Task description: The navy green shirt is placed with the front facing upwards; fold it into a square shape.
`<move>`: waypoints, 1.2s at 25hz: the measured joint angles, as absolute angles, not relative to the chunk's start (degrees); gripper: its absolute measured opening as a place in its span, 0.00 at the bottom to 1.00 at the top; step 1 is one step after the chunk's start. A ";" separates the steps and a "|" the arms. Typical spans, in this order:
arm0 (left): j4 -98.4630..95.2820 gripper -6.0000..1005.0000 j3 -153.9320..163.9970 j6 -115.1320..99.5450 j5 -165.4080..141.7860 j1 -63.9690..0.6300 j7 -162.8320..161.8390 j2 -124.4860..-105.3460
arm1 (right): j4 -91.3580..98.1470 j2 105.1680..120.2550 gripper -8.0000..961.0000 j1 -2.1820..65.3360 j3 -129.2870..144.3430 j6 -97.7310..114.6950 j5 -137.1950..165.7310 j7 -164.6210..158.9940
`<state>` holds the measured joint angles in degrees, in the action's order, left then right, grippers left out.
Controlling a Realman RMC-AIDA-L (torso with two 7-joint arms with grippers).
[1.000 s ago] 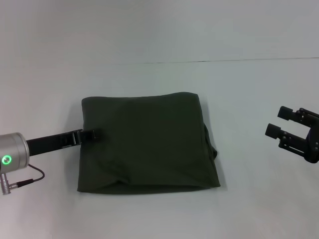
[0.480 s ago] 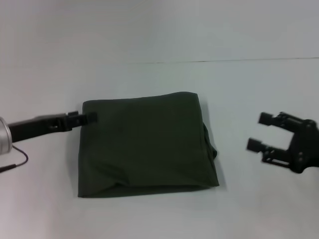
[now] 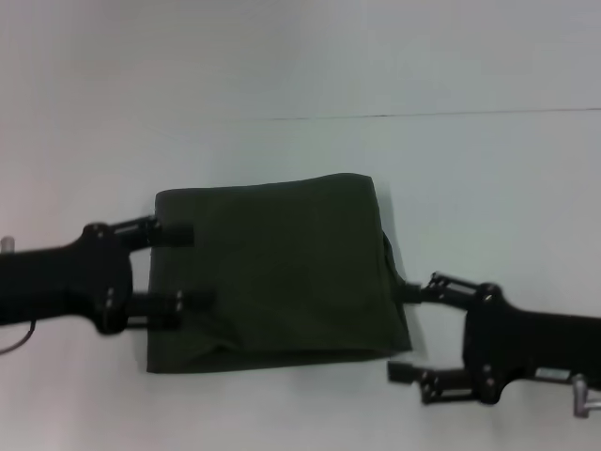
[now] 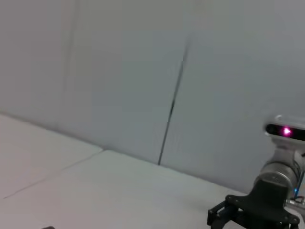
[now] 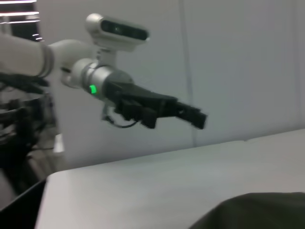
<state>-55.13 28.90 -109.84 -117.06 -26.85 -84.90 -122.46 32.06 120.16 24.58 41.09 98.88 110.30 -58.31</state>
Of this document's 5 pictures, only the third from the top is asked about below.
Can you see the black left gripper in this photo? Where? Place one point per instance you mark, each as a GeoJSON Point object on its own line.
{"type": "Point", "coordinates": [61, 282]}

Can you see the dark green FREE T-shirt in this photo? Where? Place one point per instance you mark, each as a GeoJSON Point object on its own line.
{"type": "Point", "coordinates": [277, 277]}

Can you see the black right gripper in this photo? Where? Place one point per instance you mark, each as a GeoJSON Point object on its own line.
{"type": "Point", "coordinates": [526, 343]}

